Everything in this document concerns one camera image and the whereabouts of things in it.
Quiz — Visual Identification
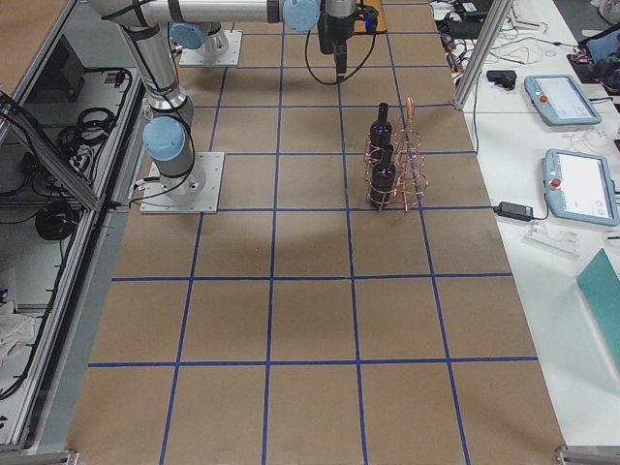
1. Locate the dark wine bottle end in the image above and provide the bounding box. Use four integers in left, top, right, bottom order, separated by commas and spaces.
369, 144, 395, 209
368, 103, 393, 168

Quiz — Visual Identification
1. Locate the small black power brick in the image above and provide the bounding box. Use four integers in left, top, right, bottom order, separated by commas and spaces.
493, 201, 534, 222

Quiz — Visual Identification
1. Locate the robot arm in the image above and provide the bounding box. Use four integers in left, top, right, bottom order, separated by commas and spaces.
171, 21, 229, 56
90, 1, 362, 125

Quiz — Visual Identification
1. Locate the dark wine bottle right end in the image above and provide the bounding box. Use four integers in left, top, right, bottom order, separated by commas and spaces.
369, 144, 395, 209

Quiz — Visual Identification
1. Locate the far teach pendant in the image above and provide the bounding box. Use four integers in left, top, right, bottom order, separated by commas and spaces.
524, 75, 602, 126

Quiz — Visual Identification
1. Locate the near teach pendant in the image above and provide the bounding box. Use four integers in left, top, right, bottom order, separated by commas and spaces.
542, 149, 619, 227

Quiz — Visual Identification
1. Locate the teal folder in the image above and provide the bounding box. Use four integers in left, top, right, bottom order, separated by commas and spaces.
576, 249, 619, 365

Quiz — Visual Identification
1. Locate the aluminium frame post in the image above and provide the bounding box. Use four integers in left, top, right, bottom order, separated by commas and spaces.
453, 0, 512, 109

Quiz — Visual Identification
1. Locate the wooden tray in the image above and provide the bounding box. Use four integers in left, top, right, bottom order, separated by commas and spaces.
355, 0, 388, 36

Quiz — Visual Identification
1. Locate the teach pendant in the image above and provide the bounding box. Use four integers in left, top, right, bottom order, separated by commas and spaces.
542, 149, 619, 227
524, 75, 602, 126

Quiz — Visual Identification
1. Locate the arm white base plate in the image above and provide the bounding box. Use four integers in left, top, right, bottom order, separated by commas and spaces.
139, 152, 225, 214
179, 30, 243, 68

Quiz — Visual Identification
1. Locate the dark wine bottle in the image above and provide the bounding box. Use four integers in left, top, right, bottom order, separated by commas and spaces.
317, 12, 334, 55

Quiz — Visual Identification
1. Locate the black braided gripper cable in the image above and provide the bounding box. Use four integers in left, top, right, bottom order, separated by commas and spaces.
303, 28, 377, 87

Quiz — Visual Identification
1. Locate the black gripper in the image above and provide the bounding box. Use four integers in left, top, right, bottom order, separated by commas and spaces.
325, 0, 355, 81

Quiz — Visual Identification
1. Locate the dark wine bottle left end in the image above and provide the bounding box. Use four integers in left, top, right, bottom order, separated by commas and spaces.
368, 103, 393, 168

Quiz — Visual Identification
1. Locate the white crumpled cloth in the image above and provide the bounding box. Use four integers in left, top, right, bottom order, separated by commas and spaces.
0, 268, 38, 384

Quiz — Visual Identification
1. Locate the copper wire bottle basket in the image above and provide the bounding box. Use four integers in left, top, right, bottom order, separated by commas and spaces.
364, 97, 428, 211

